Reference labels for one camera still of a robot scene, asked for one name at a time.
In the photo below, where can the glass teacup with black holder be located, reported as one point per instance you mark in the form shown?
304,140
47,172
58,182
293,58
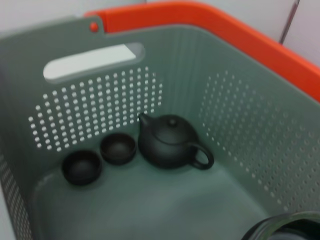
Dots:
287,227

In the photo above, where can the black clay teapot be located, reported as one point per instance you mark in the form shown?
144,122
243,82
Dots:
167,145

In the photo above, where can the grey perforated storage basket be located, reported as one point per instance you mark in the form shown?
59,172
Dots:
150,212

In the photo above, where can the small black clay teacup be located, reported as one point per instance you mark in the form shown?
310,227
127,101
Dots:
81,168
117,150

